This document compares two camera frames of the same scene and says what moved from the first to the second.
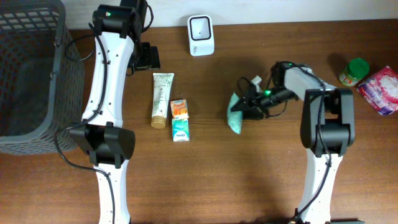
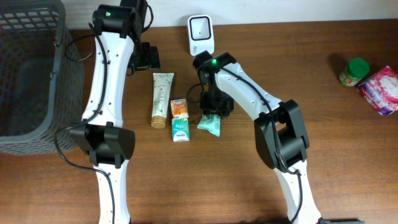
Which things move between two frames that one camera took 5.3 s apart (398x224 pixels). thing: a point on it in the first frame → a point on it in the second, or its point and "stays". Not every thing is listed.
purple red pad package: [380, 89] stays
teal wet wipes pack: [234, 118] → [211, 122]
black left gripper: [152, 60] stays
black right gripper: [252, 102] → [216, 106]
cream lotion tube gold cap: [162, 84] stays
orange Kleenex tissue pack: [180, 110] stays
